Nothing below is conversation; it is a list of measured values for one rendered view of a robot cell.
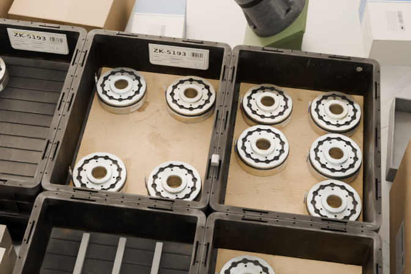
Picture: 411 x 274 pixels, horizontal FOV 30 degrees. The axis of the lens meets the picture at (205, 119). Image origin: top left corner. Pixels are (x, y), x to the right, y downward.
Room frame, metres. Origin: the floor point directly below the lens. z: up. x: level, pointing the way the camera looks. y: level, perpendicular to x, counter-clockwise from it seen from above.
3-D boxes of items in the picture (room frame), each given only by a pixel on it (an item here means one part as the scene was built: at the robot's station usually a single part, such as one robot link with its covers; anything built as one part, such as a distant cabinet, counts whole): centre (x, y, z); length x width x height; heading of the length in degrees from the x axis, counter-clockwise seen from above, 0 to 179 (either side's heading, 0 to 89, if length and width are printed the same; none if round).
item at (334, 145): (0.86, -0.25, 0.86); 0.05 x 0.05 x 0.01
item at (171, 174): (0.79, 0.06, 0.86); 0.05 x 0.05 x 0.01
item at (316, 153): (0.86, -0.25, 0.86); 0.10 x 0.10 x 0.01
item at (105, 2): (1.36, 0.31, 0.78); 0.30 x 0.22 x 0.16; 171
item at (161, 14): (1.28, 0.12, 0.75); 0.20 x 0.12 x 0.09; 178
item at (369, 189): (0.87, -0.18, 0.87); 0.40 x 0.30 x 0.11; 174
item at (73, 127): (0.90, 0.12, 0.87); 0.40 x 0.30 x 0.11; 174
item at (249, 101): (0.99, -0.13, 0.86); 0.10 x 0.10 x 0.01
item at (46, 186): (0.90, 0.12, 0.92); 0.40 x 0.30 x 0.02; 174
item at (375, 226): (0.87, -0.18, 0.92); 0.40 x 0.30 x 0.02; 174
